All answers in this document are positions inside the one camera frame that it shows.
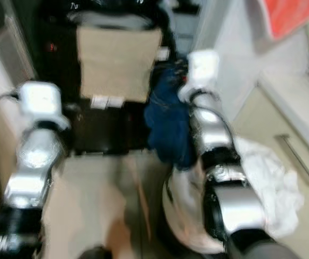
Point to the dark blue garment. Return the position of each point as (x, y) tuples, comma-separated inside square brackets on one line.
[(167, 124)]

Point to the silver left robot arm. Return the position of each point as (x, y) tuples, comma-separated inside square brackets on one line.
[(34, 154)]

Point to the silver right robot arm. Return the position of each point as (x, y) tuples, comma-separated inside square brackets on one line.
[(240, 208)]

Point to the black washing machine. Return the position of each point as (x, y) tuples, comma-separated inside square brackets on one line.
[(111, 129)]

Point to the beige cloth sheet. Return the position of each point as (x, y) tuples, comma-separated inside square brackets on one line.
[(116, 62)]

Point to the beige cabinet with white top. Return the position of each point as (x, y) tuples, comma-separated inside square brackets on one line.
[(283, 116)]

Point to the orange red cloth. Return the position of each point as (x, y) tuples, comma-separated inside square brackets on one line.
[(292, 16)]

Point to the white laundry pile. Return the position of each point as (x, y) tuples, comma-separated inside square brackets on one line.
[(273, 183)]

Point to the dark robot foot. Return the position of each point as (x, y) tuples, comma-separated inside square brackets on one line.
[(97, 252)]

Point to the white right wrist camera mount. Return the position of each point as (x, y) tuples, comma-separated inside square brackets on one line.
[(203, 70)]

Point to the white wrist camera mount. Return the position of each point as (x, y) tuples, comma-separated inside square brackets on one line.
[(203, 70), (41, 102)]

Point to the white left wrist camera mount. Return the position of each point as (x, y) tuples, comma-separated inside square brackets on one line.
[(41, 102)]

